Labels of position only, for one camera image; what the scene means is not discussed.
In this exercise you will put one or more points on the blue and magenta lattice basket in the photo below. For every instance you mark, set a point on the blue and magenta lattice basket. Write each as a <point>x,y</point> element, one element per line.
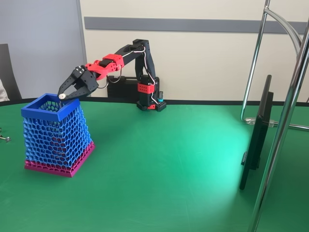
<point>58,135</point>

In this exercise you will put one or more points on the black plastic tool case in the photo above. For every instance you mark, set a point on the black plastic tool case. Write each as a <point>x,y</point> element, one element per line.
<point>120,87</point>

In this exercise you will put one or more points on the white stick with clear tip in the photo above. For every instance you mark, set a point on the white stick with clear tip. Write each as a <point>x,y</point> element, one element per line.
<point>62,96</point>

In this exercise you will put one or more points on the white fabric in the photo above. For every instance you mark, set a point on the white fabric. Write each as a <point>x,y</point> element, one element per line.
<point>3,93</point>

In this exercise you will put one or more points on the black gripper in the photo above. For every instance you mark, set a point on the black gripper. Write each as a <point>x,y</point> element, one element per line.
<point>87,80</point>

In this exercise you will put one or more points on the clear plastic bracket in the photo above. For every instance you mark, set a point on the clear plastic bracket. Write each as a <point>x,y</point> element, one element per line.
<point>251,120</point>

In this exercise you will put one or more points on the grey wall rail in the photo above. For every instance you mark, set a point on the grey wall rail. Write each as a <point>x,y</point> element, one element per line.
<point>193,24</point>

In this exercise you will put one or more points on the dark chair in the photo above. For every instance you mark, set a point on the dark chair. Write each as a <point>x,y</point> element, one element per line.
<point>9,72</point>

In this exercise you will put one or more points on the black LED light panel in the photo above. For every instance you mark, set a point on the black LED light panel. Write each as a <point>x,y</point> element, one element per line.
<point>257,140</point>

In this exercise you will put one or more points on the chrome tube stand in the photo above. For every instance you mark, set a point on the chrome tube stand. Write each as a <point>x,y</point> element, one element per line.
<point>276,154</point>

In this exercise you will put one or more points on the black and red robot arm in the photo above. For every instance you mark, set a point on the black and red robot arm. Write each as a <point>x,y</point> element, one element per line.
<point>146,87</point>

